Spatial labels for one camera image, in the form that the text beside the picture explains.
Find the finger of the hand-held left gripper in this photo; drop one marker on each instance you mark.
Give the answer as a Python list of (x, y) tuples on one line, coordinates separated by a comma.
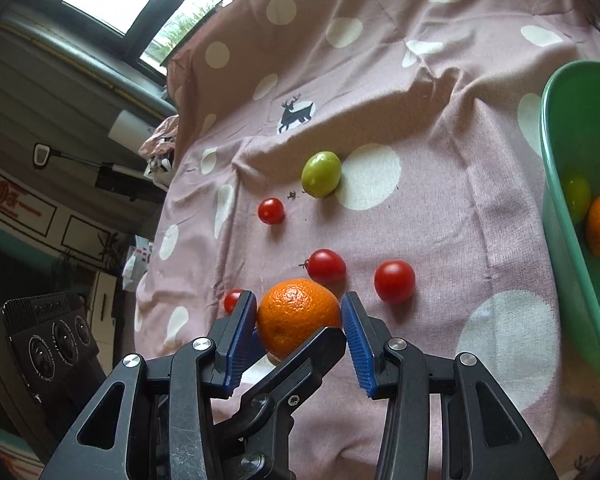
[(310, 360)]

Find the small dried stem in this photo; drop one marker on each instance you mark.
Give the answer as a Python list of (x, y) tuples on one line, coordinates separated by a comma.
[(292, 194)]

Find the pink floral cloth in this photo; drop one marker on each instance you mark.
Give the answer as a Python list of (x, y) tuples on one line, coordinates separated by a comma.
[(157, 147)]

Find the oblong red cherry tomato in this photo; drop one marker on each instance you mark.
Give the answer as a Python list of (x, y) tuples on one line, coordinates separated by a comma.
[(327, 267)]

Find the round red cherry tomato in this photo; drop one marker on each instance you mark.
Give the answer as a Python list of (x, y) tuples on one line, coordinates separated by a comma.
[(231, 301), (271, 210), (394, 281)]

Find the white board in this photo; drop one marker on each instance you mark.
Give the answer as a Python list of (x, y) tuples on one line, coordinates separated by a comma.
[(127, 127)]

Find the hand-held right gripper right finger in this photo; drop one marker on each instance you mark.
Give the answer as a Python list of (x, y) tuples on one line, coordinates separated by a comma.
[(360, 350)]

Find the green jujube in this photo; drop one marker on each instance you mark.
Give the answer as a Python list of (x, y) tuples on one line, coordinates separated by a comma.
[(321, 174), (577, 197)]

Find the white printed carton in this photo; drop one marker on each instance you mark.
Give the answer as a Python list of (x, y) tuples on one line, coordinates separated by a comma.
[(137, 265)]

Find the red printed wall sign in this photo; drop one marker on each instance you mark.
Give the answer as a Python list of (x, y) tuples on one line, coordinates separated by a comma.
[(15, 200)]

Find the green plastic bowl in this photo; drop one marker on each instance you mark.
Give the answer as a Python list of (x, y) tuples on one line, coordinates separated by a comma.
[(580, 110)]

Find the pink dotted deer blanket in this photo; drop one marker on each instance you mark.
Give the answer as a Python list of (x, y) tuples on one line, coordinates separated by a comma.
[(430, 160)]

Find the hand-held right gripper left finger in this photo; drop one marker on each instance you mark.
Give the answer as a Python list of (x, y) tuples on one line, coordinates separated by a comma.
[(235, 340)]

